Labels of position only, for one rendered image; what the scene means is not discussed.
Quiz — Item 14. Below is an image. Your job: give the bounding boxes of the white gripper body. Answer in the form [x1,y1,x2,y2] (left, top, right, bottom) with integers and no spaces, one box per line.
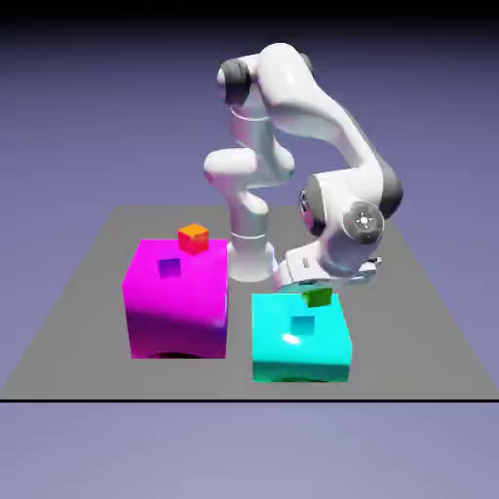
[273,245,344,293]

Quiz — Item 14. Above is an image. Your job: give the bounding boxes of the large magenta box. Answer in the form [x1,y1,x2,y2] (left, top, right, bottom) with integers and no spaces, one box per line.
[121,237,230,360]

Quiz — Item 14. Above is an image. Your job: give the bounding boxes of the small cyan cube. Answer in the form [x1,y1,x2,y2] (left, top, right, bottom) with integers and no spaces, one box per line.
[288,311,316,337]

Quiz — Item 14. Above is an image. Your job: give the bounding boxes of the small purple cube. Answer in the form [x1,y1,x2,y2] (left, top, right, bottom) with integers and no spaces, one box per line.
[157,257,182,279]

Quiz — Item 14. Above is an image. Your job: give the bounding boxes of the small orange cube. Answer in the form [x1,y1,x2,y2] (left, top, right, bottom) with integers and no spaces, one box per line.
[176,222,211,256]

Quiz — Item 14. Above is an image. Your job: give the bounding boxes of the small green cube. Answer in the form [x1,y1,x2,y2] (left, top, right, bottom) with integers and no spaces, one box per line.
[302,287,334,309]

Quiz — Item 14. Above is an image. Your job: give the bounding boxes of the large cyan box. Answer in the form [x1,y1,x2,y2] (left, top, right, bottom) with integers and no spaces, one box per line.
[250,291,354,384]

